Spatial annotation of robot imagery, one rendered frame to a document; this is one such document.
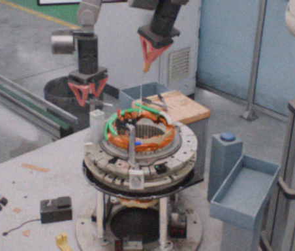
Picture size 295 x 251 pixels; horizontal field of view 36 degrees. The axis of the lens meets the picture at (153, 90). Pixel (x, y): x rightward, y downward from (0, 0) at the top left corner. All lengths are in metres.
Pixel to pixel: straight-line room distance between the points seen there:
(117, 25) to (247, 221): 2.92
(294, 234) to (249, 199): 0.38
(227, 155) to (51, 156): 0.72
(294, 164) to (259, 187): 0.20
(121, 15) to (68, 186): 2.34
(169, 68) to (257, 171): 2.42
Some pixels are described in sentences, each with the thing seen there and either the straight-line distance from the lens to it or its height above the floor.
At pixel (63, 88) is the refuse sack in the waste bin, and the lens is 3.16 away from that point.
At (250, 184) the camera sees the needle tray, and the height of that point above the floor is 1.03.
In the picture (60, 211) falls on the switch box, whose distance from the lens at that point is 1.48.
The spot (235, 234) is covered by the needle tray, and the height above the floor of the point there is 0.93.
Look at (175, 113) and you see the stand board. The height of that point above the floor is 1.06.
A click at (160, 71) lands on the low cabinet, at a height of 0.41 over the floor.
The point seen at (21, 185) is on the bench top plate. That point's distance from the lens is 1.69.
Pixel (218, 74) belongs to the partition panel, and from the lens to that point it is 3.99.
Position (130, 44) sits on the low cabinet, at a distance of 3.77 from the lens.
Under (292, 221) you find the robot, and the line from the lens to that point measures 1.52.
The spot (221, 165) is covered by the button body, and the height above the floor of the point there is 0.96.
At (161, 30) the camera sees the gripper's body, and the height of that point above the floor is 1.43.
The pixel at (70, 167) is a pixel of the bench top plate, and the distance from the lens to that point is 1.75.
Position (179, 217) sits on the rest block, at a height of 0.84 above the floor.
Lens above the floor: 1.74
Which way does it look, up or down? 24 degrees down
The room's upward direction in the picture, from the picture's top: 2 degrees clockwise
